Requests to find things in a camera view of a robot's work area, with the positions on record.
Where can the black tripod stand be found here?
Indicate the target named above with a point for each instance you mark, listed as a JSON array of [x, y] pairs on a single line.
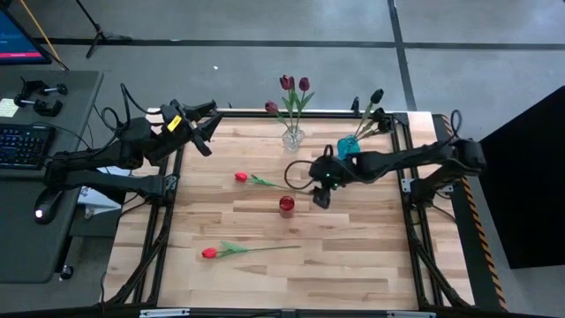
[[99, 37]]

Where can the blue glass vase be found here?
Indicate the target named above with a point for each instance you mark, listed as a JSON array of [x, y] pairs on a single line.
[[346, 148]]

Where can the pale yellow sticky note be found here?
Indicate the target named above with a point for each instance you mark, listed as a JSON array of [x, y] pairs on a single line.
[[8, 108]]

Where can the red ribbed glass vase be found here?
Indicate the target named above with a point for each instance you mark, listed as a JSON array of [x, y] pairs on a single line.
[[287, 205]]

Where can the black artificial tulip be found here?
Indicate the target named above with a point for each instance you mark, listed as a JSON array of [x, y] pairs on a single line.
[[378, 114], [385, 126], [376, 95]]

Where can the black computer mouse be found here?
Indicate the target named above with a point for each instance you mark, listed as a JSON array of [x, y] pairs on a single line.
[[47, 205]]

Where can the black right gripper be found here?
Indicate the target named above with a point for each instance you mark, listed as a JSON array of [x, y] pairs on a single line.
[[331, 172]]

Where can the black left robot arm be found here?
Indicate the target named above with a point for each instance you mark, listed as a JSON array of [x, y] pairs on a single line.
[[101, 179]]

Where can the black backlit keyboard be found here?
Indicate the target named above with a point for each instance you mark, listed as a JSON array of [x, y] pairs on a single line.
[[24, 146]]

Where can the black computer monitor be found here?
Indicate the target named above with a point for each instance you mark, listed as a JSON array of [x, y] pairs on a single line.
[[20, 40]]

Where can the black C-clamp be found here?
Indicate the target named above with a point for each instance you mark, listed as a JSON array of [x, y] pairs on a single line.
[[42, 106], [42, 88]]

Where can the red artificial tulip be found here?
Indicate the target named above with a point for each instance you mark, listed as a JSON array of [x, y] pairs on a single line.
[[209, 252], [240, 177]]

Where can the white printed box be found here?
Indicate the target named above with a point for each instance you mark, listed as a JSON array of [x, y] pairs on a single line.
[[95, 203]]

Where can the silver frame bracket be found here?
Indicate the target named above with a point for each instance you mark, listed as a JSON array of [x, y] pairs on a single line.
[[163, 313], [410, 314]]

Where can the maroon artificial tulip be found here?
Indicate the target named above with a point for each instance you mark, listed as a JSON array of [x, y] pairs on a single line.
[[304, 84], [287, 82], [271, 107]]

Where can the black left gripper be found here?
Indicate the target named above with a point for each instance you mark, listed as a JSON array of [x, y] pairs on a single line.
[[165, 141]]

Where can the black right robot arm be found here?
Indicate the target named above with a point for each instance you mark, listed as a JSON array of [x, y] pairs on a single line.
[[406, 156]]

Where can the black aluminium rig frame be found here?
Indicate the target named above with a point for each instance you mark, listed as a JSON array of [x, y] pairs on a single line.
[[331, 115]]

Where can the large black panel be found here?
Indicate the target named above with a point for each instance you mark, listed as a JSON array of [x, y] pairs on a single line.
[[525, 190]]

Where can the black frame clip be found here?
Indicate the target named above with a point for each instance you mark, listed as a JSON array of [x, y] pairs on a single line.
[[355, 106]]

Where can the black round knob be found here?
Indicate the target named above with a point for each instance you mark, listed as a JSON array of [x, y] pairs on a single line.
[[66, 271]]

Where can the clear cut glass vase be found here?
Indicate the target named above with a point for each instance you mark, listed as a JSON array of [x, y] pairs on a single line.
[[292, 140]]

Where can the yellow tape label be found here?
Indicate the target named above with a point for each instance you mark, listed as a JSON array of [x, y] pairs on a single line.
[[174, 123]]

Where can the grey desk top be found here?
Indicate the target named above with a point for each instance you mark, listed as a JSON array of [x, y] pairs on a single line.
[[26, 247], [79, 101]]

